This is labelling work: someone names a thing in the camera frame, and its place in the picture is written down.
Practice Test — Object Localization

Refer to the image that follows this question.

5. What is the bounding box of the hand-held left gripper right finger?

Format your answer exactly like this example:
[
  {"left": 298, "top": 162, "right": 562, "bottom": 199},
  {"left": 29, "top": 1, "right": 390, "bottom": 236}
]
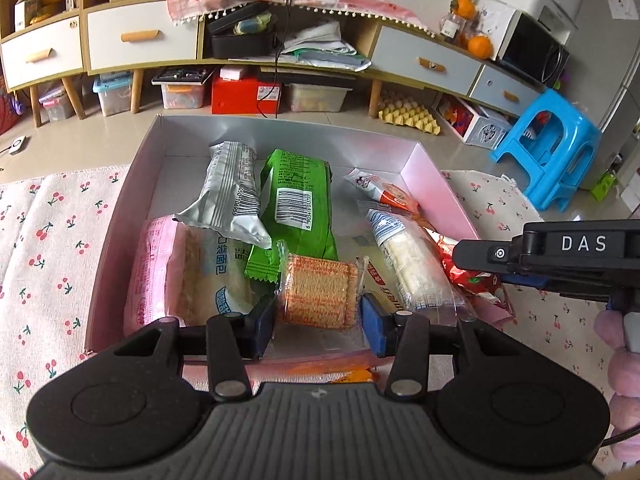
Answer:
[{"left": 361, "top": 293, "right": 525, "bottom": 404}]

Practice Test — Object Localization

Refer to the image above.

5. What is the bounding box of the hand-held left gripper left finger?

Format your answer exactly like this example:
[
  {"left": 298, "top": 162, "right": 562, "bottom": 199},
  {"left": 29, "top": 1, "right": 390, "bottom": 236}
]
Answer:
[{"left": 114, "top": 294, "right": 277, "bottom": 403}]

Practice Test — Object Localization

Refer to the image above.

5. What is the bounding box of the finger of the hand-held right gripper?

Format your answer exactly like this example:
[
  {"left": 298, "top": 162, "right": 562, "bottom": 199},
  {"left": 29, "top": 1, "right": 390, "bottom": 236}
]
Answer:
[
  {"left": 492, "top": 270, "right": 552, "bottom": 291},
  {"left": 452, "top": 238, "right": 523, "bottom": 277}
]

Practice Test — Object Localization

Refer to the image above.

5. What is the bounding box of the red snack packet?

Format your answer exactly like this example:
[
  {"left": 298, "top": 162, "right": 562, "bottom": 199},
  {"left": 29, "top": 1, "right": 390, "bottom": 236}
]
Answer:
[{"left": 424, "top": 227, "right": 507, "bottom": 307}]

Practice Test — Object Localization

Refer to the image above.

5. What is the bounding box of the orange cracker packet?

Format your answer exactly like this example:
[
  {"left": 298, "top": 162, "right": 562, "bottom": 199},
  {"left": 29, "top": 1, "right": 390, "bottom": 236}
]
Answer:
[{"left": 275, "top": 239, "right": 370, "bottom": 332}]

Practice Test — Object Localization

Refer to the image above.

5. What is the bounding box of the green snack packet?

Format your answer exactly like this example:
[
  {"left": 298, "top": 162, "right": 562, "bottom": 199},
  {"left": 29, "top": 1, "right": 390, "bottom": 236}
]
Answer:
[{"left": 244, "top": 148, "right": 340, "bottom": 285}]

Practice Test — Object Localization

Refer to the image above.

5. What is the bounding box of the pink cardboard box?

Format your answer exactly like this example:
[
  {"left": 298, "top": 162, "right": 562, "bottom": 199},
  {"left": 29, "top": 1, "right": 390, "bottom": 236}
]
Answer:
[{"left": 83, "top": 113, "right": 517, "bottom": 397}]

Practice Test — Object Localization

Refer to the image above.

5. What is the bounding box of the person's right hand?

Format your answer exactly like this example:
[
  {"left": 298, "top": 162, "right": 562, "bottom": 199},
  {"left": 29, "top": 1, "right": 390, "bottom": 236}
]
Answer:
[{"left": 593, "top": 309, "right": 640, "bottom": 467}]

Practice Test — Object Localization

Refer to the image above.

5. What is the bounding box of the white blue bread packet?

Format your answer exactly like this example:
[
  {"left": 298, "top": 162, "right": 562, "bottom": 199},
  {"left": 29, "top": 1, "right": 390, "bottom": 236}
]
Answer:
[{"left": 364, "top": 208, "right": 469, "bottom": 312}]

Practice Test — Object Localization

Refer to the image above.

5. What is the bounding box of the green bag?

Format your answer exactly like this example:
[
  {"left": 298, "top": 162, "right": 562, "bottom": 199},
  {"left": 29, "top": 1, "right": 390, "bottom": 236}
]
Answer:
[{"left": 590, "top": 169, "right": 618, "bottom": 203}]

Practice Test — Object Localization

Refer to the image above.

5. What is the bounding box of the pink bread packet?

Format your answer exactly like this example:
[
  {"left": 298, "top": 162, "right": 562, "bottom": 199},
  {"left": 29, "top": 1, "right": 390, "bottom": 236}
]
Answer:
[{"left": 123, "top": 214, "right": 262, "bottom": 339}]

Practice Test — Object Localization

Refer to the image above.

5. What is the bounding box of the orange white snack packet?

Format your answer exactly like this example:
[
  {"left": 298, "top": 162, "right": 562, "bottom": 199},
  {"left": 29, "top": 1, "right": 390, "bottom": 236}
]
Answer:
[{"left": 344, "top": 167, "right": 422, "bottom": 212}]

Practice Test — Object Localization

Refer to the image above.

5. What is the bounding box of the blue plastic stool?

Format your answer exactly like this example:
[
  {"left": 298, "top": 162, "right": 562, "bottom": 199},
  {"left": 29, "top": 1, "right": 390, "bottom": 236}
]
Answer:
[{"left": 488, "top": 88, "right": 602, "bottom": 214}]

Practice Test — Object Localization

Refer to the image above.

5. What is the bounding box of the printed white box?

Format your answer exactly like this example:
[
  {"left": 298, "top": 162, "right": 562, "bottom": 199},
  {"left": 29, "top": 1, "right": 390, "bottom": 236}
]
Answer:
[{"left": 431, "top": 93, "right": 514, "bottom": 151}]

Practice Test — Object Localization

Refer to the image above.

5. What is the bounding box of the grey barcoded snack packet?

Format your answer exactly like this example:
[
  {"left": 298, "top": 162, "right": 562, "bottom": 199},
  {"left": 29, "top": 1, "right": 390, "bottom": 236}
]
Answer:
[{"left": 173, "top": 140, "right": 274, "bottom": 251}]

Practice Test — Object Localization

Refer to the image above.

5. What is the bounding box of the yellow egg tray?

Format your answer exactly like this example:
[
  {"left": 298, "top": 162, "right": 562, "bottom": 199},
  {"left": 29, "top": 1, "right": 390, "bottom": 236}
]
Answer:
[{"left": 376, "top": 90, "right": 444, "bottom": 137}]

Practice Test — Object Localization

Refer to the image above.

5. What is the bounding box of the small grey cabinet drawer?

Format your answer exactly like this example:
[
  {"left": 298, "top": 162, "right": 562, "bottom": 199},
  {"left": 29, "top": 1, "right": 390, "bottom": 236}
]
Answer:
[{"left": 469, "top": 64, "right": 544, "bottom": 118}]

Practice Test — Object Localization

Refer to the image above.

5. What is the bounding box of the silver refrigerator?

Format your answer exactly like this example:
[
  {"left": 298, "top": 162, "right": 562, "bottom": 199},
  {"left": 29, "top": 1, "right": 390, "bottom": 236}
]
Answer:
[{"left": 569, "top": 0, "right": 640, "bottom": 192}]

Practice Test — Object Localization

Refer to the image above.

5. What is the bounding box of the large grey cabinet drawer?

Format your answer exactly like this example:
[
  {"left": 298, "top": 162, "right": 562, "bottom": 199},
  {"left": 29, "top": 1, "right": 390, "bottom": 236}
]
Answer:
[{"left": 371, "top": 24, "right": 484, "bottom": 97}]

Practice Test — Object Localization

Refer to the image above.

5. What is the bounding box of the low wooden cabinet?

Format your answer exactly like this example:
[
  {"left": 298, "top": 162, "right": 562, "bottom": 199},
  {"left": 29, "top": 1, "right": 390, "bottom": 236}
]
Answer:
[{"left": 196, "top": 4, "right": 547, "bottom": 122}]

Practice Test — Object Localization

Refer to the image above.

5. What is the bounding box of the black microwave oven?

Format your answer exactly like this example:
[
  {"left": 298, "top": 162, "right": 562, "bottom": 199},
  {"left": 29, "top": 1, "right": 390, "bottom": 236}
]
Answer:
[{"left": 491, "top": 9, "right": 572, "bottom": 89}]

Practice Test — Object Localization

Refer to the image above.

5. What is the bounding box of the cherry print tablecloth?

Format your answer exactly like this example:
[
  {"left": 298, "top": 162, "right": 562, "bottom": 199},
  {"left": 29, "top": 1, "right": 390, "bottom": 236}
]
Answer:
[{"left": 0, "top": 164, "right": 640, "bottom": 480}]

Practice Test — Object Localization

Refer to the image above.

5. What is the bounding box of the clear food container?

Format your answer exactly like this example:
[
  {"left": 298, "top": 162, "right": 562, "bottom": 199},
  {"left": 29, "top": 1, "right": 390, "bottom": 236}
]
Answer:
[{"left": 284, "top": 79, "right": 352, "bottom": 114}]

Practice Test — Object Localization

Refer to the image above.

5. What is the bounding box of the glass jar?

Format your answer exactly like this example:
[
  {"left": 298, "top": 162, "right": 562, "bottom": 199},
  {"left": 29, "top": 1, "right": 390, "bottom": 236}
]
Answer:
[{"left": 439, "top": 12, "right": 467, "bottom": 42}]

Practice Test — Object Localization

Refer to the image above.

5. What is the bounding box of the red box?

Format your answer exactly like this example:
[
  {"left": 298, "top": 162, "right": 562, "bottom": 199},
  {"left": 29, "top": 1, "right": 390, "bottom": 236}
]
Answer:
[{"left": 210, "top": 67, "right": 282, "bottom": 115}]

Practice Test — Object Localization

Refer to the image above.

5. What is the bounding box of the black lid storage bin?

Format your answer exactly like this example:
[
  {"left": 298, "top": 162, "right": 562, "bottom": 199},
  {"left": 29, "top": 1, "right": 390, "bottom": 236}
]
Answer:
[{"left": 151, "top": 65, "right": 214, "bottom": 110}]

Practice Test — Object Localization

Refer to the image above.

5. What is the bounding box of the pile of papers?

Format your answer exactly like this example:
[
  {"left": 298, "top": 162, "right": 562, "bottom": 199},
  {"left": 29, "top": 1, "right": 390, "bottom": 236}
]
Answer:
[{"left": 279, "top": 19, "right": 373, "bottom": 73}]

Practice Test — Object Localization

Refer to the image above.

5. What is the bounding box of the paper note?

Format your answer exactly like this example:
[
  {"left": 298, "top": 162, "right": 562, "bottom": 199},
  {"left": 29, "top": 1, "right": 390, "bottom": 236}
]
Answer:
[{"left": 602, "top": 0, "right": 634, "bottom": 22}]

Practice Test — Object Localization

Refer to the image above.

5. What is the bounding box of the blue lid storage bin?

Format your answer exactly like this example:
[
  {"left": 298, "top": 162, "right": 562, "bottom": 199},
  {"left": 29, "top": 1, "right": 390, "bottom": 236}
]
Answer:
[{"left": 92, "top": 72, "right": 137, "bottom": 117}]

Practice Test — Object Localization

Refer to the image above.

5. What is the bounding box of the black case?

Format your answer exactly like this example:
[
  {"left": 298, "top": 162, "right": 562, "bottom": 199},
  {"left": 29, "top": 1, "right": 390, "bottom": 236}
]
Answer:
[{"left": 206, "top": 1, "right": 282, "bottom": 59}]

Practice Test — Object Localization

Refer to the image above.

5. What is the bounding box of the clear storage bin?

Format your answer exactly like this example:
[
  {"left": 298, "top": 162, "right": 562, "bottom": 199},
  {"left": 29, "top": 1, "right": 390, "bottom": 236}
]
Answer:
[{"left": 38, "top": 80, "right": 77, "bottom": 122}]

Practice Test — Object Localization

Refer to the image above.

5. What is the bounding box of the white cabinet drawer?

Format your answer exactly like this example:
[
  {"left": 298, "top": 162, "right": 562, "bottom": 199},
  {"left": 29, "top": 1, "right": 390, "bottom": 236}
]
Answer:
[
  {"left": 0, "top": 16, "right": 84, "bottom": 92},
  {"left": 86, "top": 0, "right": 199, "bottom": 73}
]

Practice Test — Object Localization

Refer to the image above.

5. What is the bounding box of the red printed bag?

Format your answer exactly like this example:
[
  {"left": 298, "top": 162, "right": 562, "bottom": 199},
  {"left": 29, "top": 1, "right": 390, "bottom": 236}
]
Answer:
[{"left": 0, "top": 91, "right": 27, "bottom": 137}]

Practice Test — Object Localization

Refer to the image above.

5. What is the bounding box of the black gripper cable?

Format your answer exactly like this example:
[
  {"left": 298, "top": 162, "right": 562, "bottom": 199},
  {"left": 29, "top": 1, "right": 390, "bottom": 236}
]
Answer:
[{"left": 601, "top": 424, "right": 640, "bottom": 449}]

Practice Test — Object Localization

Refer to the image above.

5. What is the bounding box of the black power cable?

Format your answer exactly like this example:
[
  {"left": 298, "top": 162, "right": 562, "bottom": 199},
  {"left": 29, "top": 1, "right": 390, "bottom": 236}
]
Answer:
[{"left": 254, "top": 0, "right": 297, "bottom": 119}]

